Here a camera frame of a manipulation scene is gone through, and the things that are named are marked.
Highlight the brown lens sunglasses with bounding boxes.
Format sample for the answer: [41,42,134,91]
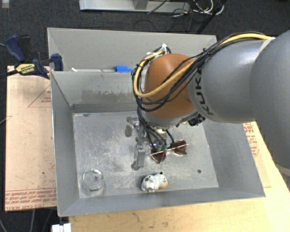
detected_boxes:
[149,139,191,164]

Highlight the clear glass cup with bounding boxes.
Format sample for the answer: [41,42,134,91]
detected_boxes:
[78,169,106,197]

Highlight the small blue block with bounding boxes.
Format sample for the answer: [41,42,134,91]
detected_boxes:
[115,64,133,73]

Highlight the white and brown toy animal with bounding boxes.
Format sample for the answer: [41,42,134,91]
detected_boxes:
[140,171,169,193]

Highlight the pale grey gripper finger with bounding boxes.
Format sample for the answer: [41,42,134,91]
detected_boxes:
[131,145,146,171]
[125,116,139,137]

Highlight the brown cardboard board red print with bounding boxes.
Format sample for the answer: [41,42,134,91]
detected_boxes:
[4,65,273,213]

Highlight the grey metal bin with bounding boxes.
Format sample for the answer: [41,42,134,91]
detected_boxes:
[47,27,266,218]

